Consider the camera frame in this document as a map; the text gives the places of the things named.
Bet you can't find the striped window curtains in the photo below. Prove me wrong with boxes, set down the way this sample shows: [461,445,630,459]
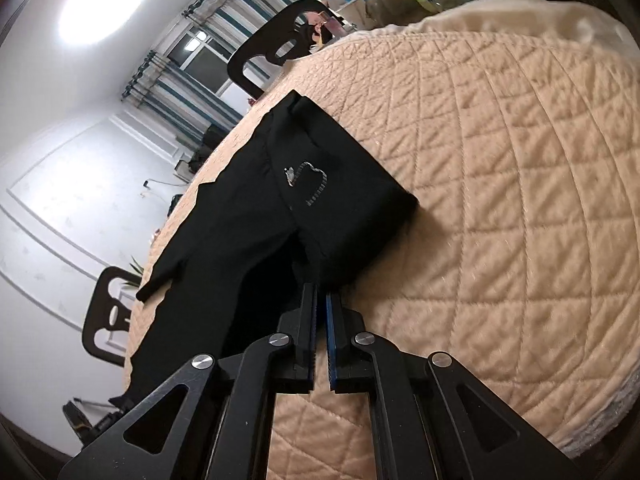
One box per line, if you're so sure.
[122,0,294,148]

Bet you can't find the dark chair at left side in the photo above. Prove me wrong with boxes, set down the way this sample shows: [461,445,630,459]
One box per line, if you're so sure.
[81,266,141,367]

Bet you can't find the black pants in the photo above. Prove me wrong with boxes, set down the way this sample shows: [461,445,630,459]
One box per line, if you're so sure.
[113,92,418,410]

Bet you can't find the dark chair at far side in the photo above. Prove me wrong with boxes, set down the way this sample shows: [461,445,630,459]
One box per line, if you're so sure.
[227,0,346,100]

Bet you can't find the cream blanket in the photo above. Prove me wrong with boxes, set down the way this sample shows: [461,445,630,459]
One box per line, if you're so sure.
[409,0,637,61]

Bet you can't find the beige quilted bed cover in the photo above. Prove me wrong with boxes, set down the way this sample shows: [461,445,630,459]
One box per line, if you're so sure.
[142,27,639,457]

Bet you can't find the green houseplant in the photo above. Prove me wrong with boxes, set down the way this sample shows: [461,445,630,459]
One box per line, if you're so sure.
[124,257,144,289]

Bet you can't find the dark chair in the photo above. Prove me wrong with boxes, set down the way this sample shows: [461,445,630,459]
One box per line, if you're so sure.
[227,0,346,100]
[81,266,141,367]

